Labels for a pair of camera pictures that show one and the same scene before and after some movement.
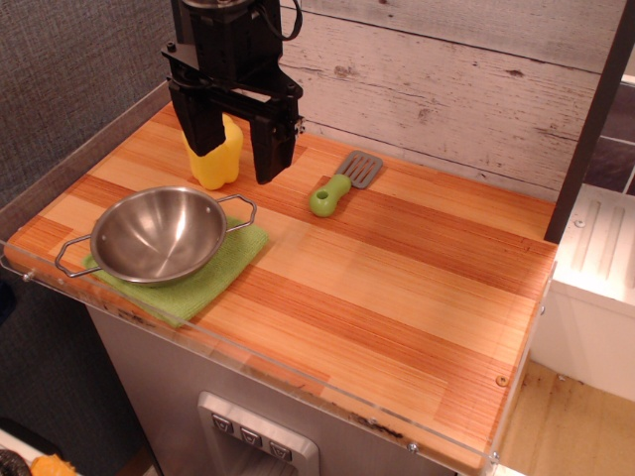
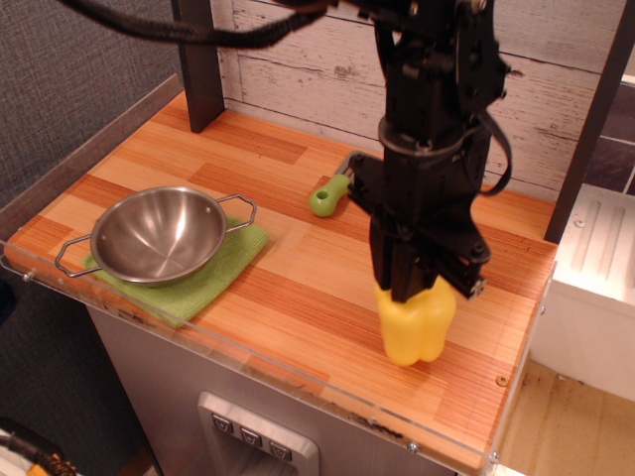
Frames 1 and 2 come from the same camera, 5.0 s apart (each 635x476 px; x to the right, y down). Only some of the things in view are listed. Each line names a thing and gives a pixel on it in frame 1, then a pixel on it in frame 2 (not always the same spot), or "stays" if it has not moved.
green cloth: x=177 y=301 stays
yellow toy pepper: x=221 y=165 to x=417 y=328
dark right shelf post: x=577 y=175 stays
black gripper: x=233 y=50 to x=425 y=183
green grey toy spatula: x=358 y=171 stays
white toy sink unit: x=585 y=327 stays
